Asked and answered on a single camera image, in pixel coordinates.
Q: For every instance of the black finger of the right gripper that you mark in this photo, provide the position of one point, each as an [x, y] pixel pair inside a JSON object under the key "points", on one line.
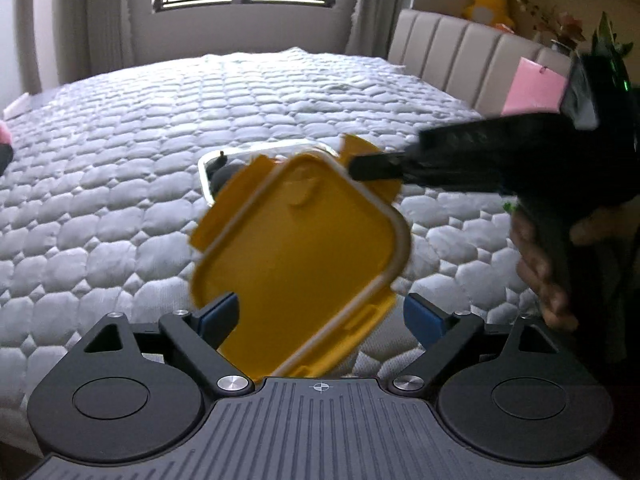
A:
{"points": [[487, 156]]}

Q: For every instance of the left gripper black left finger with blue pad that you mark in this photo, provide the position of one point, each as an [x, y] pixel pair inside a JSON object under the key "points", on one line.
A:
{"points": [[129, 390]]}

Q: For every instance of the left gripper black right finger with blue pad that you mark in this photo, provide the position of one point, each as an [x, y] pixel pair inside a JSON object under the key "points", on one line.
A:
{"points": [[510, 392]]}

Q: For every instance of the yellow plastic container lid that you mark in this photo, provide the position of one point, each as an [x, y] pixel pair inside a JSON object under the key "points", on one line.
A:
{"points": [[311, 255]]}

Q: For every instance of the person's hand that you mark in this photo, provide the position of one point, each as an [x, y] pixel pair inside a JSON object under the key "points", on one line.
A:
{"points": [[535, 266]]}

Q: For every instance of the small green toy figure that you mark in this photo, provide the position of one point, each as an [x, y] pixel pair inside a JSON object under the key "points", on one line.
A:
{"points": [[510, 207]]}

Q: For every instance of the beige padded headboard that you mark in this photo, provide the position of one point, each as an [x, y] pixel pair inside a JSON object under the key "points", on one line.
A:
{"points": [[473, 63]]}

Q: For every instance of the green leafy plant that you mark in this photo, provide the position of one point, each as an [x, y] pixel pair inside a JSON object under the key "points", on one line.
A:
{"points": [[604, 40]]}

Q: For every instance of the pink flower bouquet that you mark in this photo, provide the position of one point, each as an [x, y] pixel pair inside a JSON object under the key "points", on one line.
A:
{"points": [[559, 31]]}

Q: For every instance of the yellow duck plush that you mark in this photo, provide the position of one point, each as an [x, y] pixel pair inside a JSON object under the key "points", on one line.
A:
{"points": [[492, 13]]}

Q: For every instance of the grey curtain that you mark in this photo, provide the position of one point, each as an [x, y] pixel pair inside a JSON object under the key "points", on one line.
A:
{"points": [[373, 26]]}

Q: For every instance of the white quilted mattress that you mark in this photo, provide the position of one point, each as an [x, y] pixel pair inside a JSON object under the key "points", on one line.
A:
{"points": [[103, 193]]}

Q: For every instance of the black plush mouse toy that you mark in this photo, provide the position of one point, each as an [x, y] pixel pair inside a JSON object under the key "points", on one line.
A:
{"points": [[220, 171]]}

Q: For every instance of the clear glass food container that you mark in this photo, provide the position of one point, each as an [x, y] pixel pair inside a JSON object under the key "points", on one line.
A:
{"points": [[279, 150]]}

